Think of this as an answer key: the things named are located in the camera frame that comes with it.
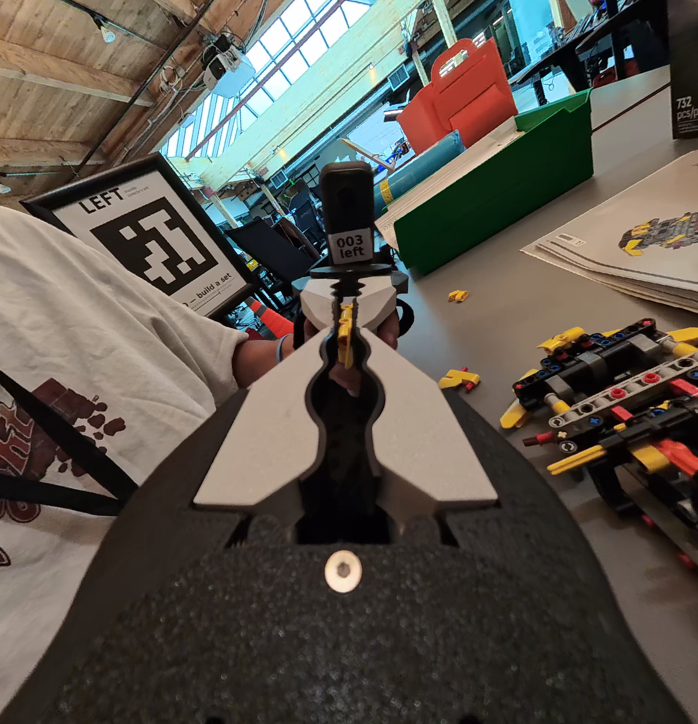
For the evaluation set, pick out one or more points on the black framed marker sign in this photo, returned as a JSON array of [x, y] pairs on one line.
[[151, 243]]

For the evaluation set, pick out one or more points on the yellow lego connector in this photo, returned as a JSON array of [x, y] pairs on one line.
[[344, 333]]

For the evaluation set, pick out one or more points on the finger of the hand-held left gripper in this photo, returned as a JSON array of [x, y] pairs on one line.
[[318, 305], [377, 305]]

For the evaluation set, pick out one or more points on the partly built lego car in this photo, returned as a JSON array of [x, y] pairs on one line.
[[609, 396]]

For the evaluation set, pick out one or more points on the small yellow lego piece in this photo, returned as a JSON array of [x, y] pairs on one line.
[[457, 294]]

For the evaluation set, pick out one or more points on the blue wristband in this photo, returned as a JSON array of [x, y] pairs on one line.
[[279, 348]]

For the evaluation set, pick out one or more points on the blue rolled mat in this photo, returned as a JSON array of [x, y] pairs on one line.
[[422, 164]]

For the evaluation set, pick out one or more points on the white printed t-shirt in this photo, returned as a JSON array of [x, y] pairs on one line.
[[71, 317]]

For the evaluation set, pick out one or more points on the open instruction booklet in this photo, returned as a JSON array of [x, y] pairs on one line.
[[620, 226]]

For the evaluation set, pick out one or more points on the stack of white papers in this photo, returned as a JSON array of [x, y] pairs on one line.
[[434, 195]]

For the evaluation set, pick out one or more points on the green plastic bin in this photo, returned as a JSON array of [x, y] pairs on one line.
[[496, 203]]

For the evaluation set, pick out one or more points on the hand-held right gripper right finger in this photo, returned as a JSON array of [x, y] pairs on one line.
[[434, 441]]

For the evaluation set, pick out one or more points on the orange plastic caddy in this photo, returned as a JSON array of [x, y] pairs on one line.
[[473, 107]]

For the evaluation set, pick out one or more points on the white ceiling projector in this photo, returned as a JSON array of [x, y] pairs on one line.
[[221, 65]]

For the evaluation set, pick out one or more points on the orange traffic cone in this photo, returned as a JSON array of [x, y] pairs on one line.
[[275, 323]]

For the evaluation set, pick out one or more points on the yellow lego piece red pin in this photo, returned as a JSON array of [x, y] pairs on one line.
[[456, 378]]

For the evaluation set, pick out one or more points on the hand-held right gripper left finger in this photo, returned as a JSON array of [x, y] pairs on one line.
[[258, 441]]

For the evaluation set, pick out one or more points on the black lego set box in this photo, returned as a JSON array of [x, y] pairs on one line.
[[691, 56]]

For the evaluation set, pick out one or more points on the person's left hand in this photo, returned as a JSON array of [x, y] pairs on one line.
[[390, 333]]

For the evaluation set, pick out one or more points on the ceiling light bulb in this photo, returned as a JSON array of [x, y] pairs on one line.
[[107, 34], [2, 185]]

